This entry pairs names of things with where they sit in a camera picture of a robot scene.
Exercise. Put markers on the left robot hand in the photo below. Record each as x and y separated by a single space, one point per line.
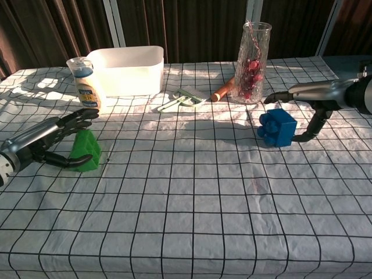
49 139

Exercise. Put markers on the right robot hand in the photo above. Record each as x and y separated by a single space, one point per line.
314 96

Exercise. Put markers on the green plastic object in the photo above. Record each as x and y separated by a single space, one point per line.
85 151

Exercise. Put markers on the blue plastic block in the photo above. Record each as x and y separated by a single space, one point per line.
277 128

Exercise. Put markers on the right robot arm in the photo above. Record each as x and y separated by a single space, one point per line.
359 94

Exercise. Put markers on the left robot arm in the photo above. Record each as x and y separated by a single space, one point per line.
5 168

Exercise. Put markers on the white bottle with clear cap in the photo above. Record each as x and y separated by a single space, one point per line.
86 87

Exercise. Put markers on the red dried flowers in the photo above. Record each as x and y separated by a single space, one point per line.
252 75

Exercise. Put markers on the clear glass vase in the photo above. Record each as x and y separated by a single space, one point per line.
252 67

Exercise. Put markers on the brown wooden stick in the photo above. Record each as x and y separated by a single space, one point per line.
223 90

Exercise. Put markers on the white plastic storage bin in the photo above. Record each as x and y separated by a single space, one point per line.
130 71

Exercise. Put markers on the green comb brush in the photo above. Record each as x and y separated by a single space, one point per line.
182 100

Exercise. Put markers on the white checkered tablecloth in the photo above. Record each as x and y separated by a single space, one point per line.
180 186

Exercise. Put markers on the dark brown curtain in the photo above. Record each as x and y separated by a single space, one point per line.
186 26

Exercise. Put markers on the white frame post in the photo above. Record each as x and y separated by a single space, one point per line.
114 23
328 27
253 17

